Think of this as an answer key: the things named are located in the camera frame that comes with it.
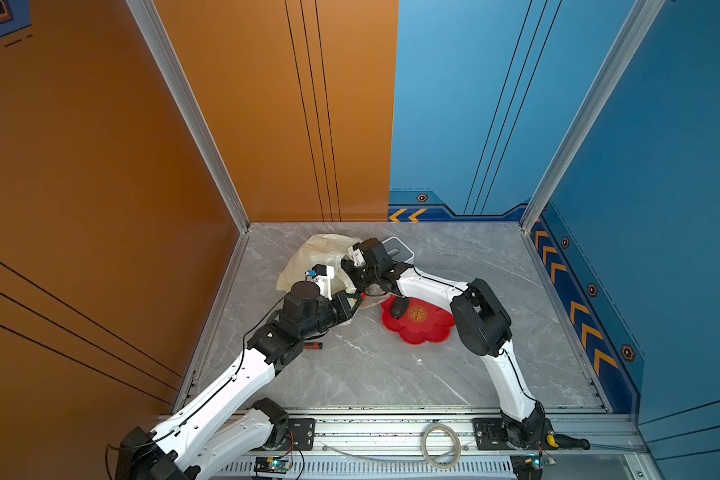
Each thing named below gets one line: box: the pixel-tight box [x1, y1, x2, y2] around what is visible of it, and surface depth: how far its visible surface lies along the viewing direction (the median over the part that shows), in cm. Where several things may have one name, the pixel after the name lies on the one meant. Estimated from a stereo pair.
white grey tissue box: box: [381, 236, 417, 273], surface depth 107 cm
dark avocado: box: [391, 296, 408, 320], surface depth 93 cm
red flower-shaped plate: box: [380, 296, 456, 345], surface depth 93 cm
